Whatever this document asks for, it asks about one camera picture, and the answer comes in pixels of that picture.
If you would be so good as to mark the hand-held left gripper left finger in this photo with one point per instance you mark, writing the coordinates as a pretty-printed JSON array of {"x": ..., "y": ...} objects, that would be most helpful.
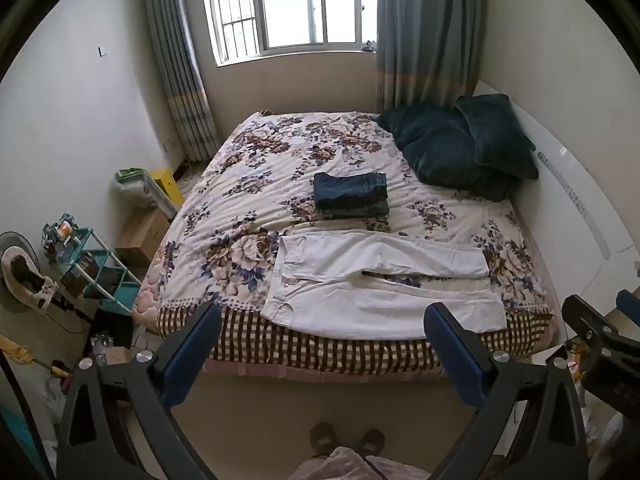
[{"x": 196, "y": 345}]

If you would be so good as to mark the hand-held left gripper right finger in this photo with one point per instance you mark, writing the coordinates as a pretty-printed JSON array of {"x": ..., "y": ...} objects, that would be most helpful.
[{"x": 452, "y": 350}]

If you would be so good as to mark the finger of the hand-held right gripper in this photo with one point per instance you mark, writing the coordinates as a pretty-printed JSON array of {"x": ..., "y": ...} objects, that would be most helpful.
[
  {"x": 629, "y": 301},
  {"x": 592, "y": 322}
]

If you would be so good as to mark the white pants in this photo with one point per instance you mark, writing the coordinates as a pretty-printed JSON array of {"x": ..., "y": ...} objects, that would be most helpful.
[{"x": 360, "y": 300}]

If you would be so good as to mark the dark bag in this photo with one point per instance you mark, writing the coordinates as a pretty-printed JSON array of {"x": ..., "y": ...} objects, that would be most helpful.
[{"x": 115, "y": 327}]

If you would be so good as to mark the cardboard box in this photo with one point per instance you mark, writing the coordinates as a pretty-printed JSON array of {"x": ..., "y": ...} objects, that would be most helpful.
[{"x": 142, "y": 237}]

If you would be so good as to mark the person's right shoe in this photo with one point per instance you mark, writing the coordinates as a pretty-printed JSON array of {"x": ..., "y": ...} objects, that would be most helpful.
[{"x": 372, "y": 441}]

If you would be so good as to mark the person's shoe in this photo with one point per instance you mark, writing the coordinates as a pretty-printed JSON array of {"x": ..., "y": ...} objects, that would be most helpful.
[
  {"x": 322, "y": 437},
  {"x": 372, "y": 441}
]

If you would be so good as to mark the teal storage rack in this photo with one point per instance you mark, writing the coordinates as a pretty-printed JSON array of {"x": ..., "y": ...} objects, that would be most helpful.
[{"x": 100, "y": 270}]

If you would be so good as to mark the white headboard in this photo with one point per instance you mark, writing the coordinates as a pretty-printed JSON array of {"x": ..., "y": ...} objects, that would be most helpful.
[{"x": 565, "y": 175}]

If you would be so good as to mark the person's legs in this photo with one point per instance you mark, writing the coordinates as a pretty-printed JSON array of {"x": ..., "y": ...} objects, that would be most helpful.
[{"x": 350, "y": 465}]

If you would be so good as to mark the person's left shoe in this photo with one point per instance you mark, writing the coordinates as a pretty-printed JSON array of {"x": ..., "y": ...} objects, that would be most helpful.
[{"x": 322, "y": 437}]

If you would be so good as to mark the yellow box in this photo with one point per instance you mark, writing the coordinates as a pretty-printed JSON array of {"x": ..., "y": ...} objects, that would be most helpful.
[{"x": 167, "y": 185}]

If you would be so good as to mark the clear plastic container green lid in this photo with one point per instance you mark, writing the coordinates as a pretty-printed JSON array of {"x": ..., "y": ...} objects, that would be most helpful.
[{"x": 135, "y": 190}]

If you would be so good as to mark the stack of folded dark jeans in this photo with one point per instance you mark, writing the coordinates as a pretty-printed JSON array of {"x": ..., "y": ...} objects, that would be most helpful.
[{"x": 352, "y": 192}]

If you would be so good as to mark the floral blanket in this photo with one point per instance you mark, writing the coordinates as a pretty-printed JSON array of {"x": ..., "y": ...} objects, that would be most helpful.
[{"x": 280, "y": 175}]

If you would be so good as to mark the standing fan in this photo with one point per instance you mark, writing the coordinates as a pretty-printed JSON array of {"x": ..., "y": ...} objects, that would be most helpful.
[{"x": 20, "y": 272}]

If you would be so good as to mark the teal box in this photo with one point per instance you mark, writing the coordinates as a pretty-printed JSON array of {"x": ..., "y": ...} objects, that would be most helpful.
[{"x": 17, "y": 430}]

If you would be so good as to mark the dark teal pillow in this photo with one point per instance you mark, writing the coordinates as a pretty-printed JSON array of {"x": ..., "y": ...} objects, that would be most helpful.
[
  {"x": 440, "y": 150},
  {"x": 495, "y": 135}
]

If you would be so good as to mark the grey-blue curtain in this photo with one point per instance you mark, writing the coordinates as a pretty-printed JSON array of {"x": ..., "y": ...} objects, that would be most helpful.
[
  {"x": 425, "y": 35},
  {"x": 180, "y": 60}
]

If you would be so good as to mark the window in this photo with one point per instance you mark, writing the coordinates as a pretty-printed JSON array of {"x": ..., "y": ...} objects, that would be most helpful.
[{"x": 290, "y": 5}]

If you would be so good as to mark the wall outlet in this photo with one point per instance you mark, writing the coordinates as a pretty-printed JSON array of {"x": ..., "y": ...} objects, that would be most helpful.
[{"x": 169, "y": 146}]

